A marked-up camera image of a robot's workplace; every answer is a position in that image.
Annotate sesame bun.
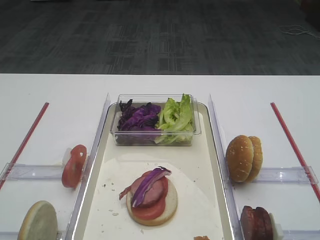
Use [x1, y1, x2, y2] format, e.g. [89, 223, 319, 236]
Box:
[246, 136, 263, 183]
[225, 135, 254, 183]

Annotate green lettuce leaves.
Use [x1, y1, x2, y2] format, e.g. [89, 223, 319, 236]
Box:
[154, 94, 194, 145]

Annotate rear tomato slice upright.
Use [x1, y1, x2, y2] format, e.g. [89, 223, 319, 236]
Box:
[70, 144, 87, 164]

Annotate tomato slice upright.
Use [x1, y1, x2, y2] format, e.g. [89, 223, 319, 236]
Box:
[61, 156, 84, 188]
[70, 144, 87, 164]

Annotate tomato slice on bun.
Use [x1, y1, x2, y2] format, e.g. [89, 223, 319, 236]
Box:
[129, 197, 166, 221]

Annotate white holder behind tomato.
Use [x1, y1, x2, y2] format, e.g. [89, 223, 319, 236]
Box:
[62, 147, 72, 166]

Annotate front tomato slice upright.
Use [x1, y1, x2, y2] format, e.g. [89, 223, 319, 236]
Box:
[61, 156, 84, 188]

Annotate front meat patty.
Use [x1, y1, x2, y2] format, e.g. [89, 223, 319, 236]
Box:
[240, 205, 256, 240]

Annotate meat patty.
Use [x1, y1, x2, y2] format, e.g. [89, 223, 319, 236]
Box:
[253, 207, 274, 240]
[240, 205, 256, 240]

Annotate rear meat patty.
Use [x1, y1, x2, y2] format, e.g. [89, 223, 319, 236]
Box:
[253, 207, 274, 240]

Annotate white holder behind patties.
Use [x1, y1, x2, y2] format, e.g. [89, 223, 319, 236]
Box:
[269, 212, 284, 240]

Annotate clear plastic salad container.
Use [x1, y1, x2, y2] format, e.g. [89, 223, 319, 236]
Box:
[110, 93, 201, 146]

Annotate purple cabbage leaves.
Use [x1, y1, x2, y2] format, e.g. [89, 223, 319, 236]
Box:
[116, 99, 161, 146]

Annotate purple cabbage strip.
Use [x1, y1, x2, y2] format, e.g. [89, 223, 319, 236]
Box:
[131, 166, 172, 208]

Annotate ham slice on bun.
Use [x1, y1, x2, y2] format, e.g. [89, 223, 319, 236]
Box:
[119, 174, 168, 208]

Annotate bottom bun on tray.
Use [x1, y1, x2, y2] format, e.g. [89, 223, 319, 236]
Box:
[126, 178, 178, 226]

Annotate white metal tray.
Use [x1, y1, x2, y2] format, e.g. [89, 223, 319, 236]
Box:
[66, 104, 233, 240]

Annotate right red tape strip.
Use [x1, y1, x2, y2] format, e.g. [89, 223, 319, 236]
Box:
[270, 102, 320, 201]

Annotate red tape strip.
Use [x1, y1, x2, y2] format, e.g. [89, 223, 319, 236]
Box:
[270, 102, 320, 201]
[0, 102, 50, 188]

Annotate right clear acrylic divider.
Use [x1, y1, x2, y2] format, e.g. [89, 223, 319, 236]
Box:
[208, 94, 244, 240]

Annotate clear acrylic divider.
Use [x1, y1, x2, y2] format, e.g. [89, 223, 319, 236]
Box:
[208, 94, 244, 240]
[61, 94, 111, 240]

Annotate left clear acrylic divider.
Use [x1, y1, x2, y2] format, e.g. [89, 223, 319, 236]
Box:
[61, 94, 111, 240]

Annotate right clear acrylic crossbar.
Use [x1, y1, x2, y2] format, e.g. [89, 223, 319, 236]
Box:
[252, 166, 319, 185]

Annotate clear acrylic crossbar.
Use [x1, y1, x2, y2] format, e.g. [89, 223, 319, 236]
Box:
[0, 163, 64, 181]
[252, 166, 319, 185]

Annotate left red tape strip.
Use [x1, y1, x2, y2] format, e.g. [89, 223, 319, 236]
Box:
[0, 102, 50, 188]

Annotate left clear acrylic crossbar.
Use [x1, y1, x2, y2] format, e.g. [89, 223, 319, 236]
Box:
[0, 163, 64, 181]

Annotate bun bottom upright left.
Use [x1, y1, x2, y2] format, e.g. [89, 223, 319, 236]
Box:
[17, 200, 58, 240]

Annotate white cable on floor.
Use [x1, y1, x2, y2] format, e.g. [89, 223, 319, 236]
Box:
[279, 24, 320, 40]

